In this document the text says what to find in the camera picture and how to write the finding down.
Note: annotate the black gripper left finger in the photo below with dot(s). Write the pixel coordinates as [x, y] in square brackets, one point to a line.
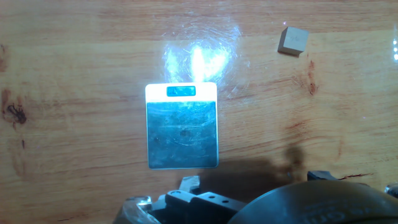
[199, 205]

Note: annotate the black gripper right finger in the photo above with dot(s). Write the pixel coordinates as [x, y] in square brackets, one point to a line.
[320, 175]

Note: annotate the glossy wooden board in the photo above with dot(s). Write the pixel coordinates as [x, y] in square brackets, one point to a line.
[62, 93]

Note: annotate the silver digital pocket scale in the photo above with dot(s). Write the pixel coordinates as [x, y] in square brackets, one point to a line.
[182, 133]

